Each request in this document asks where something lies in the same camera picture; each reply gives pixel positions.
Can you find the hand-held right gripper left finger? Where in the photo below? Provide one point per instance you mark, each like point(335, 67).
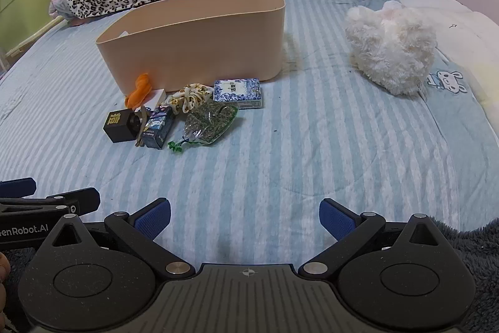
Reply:
point(153, 219)

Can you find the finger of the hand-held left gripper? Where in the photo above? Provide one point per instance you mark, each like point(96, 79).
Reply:
point(15, 188)
point(84, 198)

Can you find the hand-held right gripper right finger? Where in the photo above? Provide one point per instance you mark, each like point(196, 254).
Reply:
point(336, 220)

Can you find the person's left hand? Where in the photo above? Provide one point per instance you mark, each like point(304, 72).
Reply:
point(3, 286)

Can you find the black box with gold print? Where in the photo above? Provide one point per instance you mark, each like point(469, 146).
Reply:
point(117, 125)

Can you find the blue striped bed sheet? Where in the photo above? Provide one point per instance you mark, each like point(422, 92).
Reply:
point(273, 161)

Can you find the small blue carton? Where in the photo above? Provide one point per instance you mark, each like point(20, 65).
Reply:
point(160, 127)

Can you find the clear bag of dried herbs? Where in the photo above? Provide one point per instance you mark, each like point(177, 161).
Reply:
point(210, 120)

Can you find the small white box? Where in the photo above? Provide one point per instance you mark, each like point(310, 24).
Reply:
point(154, 99)

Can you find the orange cloth piece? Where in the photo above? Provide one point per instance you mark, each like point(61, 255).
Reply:
point(140, 91)

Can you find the yellow patterned cloth scrunchie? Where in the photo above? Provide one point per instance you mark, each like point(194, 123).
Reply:
point(191, 93)

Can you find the grey fluffy blanket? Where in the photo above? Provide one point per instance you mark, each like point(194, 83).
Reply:
point(480, 259)

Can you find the blue and white patterned box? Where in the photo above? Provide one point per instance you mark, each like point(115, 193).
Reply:
point(237, 89)

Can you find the beige plastic storage bin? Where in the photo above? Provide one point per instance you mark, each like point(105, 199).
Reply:
point(195, 44)

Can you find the white plush toy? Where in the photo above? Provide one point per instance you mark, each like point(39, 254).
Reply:
point(390, 44)

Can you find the pink cloth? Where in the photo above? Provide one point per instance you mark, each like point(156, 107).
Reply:
point(56, 5)

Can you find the white quilt with rabbit print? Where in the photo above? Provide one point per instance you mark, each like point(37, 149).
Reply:
point(467, 36)

